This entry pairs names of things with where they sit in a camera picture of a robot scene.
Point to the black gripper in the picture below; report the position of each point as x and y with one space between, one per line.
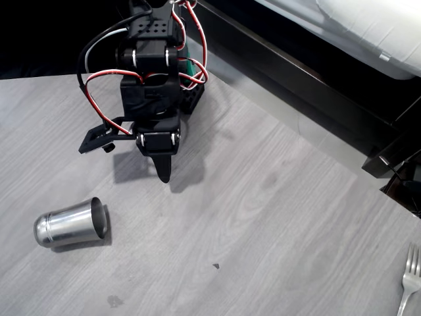
158 142

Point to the green clamp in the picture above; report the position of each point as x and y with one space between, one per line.
190 67

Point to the stainless steel cup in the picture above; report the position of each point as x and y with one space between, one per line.
69 224

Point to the small black camera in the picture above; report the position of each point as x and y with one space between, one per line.
108 147

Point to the black perforated arm base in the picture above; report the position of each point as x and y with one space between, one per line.
193 98

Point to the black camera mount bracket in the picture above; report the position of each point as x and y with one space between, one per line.
93 136

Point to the dark wooden bed frame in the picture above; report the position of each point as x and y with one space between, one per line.
296 72

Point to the white mattress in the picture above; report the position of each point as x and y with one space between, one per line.
361 26

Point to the silver fork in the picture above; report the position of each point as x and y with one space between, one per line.
409 279

